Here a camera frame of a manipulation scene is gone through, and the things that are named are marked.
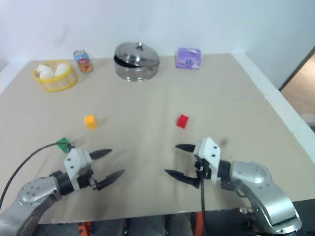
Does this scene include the colourful drink can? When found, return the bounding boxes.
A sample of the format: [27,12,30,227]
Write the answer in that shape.
[73,49,94,73]

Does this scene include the orange cube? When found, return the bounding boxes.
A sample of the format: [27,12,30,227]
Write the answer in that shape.
[84,114,99,130]

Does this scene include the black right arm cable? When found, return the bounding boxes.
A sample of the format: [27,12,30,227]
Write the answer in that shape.
[199,172,208,215]

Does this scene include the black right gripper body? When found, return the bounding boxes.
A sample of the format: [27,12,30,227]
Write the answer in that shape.
[194,158,213,183]

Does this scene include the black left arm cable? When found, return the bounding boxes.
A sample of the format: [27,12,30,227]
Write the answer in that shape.
[0,141,72,209]

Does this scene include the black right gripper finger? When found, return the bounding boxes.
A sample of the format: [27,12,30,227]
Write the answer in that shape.
[164,169,201,190]
[175,144,197,154]

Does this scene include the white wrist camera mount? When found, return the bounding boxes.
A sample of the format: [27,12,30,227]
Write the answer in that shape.
[64,148,94,191]
[193,137,221,185]

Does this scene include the stainless steel pot lid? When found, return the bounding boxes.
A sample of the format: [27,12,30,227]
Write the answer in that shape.
[114,42,161,68]

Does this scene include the white steamed bun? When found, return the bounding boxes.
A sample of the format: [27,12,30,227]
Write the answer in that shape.
[54,62,70,77]
[36,64,51,74]
[39,68,55,80]

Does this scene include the orange frame post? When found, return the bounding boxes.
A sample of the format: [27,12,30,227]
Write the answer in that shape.
[77,220,92,236]
[191,212,204,236]

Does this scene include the yellow steamer basket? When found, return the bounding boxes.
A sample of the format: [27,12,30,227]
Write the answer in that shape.
[33,59,79,93]

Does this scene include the green cube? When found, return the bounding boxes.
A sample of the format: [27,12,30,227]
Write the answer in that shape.
[56,137,73,154]

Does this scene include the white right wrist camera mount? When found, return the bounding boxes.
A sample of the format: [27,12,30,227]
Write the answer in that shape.
[193,137,221,185]

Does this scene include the red cube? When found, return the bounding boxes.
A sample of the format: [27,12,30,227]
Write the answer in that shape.
[176,114,190,129]

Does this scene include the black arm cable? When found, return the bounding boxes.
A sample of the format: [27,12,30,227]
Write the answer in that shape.
[0,141,72,209]
[199,172,208,215]

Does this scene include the purple tissue pack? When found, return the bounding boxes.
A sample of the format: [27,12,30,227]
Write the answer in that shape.
[175,47,203,70]

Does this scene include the beige table mat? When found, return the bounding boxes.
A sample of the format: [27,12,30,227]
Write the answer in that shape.
[0,53,306,225]

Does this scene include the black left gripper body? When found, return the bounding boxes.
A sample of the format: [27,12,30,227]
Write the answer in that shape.
[78,170,98,190]

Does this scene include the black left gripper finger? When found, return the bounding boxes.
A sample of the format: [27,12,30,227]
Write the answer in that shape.
[89,148,113,161]
[93,169,126,191]

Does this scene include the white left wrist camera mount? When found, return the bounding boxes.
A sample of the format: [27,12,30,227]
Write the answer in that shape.
[64,148,94,191]

